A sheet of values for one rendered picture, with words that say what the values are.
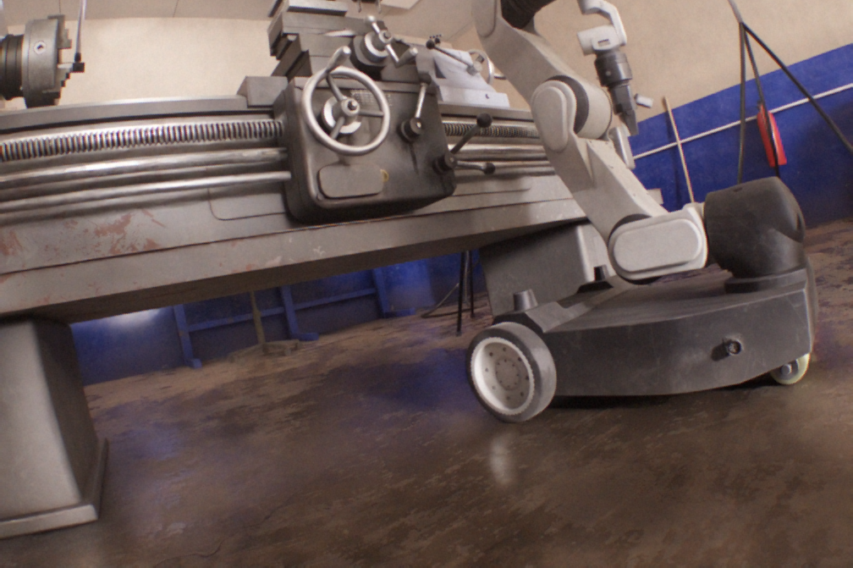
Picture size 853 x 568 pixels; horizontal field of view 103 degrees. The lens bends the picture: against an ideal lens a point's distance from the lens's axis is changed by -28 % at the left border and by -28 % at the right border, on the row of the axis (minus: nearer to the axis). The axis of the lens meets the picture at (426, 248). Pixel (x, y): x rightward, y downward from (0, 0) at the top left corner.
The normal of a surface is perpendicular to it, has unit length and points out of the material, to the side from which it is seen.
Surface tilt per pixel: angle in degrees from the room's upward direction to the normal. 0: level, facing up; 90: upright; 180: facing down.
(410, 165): 90
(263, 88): 90
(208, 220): 90
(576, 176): 115
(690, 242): 90
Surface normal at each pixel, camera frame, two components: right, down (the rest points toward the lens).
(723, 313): -0.49, 0.05
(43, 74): 0.56, 0.55
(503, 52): -0.46, 0.43
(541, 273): -0.79, 0.14
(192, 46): 0.58, -0.18
